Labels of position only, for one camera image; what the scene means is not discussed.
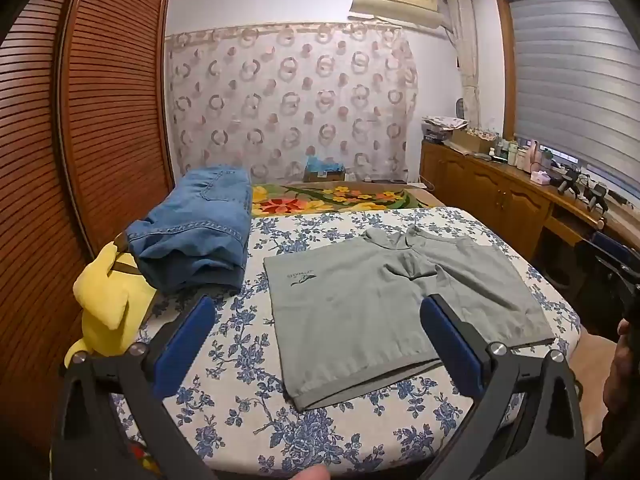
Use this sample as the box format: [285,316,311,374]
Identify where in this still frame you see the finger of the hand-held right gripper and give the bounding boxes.
[575,231,628,283]

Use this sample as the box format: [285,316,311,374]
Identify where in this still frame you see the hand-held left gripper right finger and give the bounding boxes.
[420,294,586,480]

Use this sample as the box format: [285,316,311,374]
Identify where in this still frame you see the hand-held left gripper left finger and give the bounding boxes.
[52,295,236,480]

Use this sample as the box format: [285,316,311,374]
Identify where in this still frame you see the grey pants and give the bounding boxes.
[262,225,556,413]

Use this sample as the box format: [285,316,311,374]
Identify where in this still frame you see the person's right hand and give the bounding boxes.
[602,317,640,411]

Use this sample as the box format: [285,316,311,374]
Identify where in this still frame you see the person's left hand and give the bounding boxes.
[280,465,331,480]

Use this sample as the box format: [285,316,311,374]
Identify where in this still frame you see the blue floral bedsheet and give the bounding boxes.
[107,206,583,476]

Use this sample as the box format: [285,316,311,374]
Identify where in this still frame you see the yellow plush toy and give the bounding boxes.
[65,241,158,368]

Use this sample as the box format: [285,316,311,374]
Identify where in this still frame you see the blue jeans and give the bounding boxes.
[125,166,252,295]

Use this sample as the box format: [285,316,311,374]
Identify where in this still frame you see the wooden cabinet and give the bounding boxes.
[419,139,640,281]

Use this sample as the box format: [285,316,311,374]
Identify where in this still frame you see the group of toiletry bottles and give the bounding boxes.
[495,139,543,171]

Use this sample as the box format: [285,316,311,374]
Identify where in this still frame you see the open cardboard box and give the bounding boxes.
[450,127,498,155]

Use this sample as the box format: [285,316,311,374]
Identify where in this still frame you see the grey window blind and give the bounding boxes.
[505,0,640,196]

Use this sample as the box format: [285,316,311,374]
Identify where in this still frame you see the colourful flower blanket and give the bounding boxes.
[250,182,446,218]

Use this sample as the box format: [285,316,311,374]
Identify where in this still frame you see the stack of magazines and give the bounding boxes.
[421,116,469,143]

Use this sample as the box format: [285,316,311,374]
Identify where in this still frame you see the small cardboard box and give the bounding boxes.
[303,167,347,183]

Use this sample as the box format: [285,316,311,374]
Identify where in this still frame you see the beige tied curtain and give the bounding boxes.
[446,0,482,131]

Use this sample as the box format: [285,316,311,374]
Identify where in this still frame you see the wooden louvered wardrobe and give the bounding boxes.
[0,0,176,480]

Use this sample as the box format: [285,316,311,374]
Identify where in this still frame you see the circle-patterned sheer curtain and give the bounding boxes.
[165,22,418,183]

